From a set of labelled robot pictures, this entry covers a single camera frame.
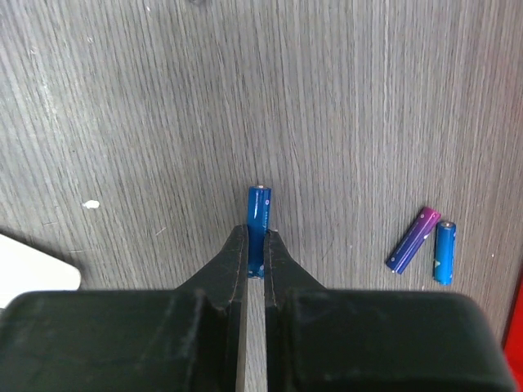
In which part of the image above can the blue brown battery near tray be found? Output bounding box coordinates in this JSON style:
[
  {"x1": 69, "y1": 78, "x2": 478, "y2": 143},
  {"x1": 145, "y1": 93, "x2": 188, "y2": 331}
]
[{"x1": 433, "y1": 220, "x2": 456, "y2": 285}]

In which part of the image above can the white remote control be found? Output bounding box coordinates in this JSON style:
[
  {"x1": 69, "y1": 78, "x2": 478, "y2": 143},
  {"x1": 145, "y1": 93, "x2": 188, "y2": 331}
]
[{"x1": 0, "y1": 234, "x2": 82, "y2": 309}]

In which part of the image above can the purple battery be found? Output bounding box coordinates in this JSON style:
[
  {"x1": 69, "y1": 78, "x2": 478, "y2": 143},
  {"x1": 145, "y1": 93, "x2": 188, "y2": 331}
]
[{"x1": 385, "y1": 207, "x2": 441, "y2": 274}]

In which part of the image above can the red plastic tray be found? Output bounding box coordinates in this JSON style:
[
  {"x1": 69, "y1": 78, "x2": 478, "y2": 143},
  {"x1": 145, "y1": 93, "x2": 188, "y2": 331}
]
[{"x1": 503, "y1": 262, "x2": 523, "y2": 391}]

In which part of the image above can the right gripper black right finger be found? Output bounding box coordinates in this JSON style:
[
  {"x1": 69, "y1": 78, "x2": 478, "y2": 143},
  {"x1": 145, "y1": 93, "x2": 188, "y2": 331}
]
[{"x1": 264, "y1": 231, "x2": 516, "y2": 391}]

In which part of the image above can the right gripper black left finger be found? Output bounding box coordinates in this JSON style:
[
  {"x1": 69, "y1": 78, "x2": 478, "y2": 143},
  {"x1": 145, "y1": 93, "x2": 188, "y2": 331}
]
[{"x1": 1, "y1": 225, "x2": 248, "y2": 391}]

